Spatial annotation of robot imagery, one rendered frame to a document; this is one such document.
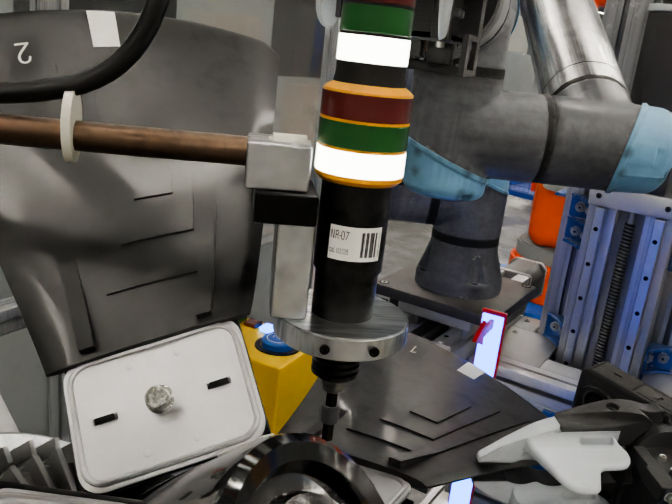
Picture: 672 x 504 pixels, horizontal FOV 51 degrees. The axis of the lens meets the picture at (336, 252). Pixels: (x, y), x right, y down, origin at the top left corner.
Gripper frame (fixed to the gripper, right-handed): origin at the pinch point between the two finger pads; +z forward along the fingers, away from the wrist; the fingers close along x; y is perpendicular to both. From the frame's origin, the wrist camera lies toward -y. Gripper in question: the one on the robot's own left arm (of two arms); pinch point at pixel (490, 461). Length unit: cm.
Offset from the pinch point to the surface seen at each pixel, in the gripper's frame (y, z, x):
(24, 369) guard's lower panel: -64, 46, 36
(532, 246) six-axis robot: -339, -172, 118
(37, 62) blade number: -9.8, 29.3, -20.8
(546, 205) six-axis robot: -335, -172, 91
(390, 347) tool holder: 5.6, 9.6, -11.5
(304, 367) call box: -36.8, 6.8, 16.7
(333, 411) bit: 3.8, 11.6, -6.4
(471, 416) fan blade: -5.4, -0.6, 0.5
